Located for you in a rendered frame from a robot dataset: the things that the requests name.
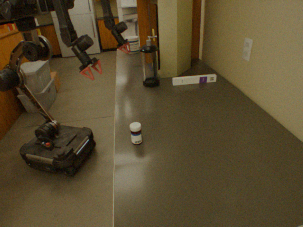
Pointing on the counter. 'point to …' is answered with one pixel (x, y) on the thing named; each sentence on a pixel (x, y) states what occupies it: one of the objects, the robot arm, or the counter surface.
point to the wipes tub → (134, 47)
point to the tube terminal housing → (174, 36)
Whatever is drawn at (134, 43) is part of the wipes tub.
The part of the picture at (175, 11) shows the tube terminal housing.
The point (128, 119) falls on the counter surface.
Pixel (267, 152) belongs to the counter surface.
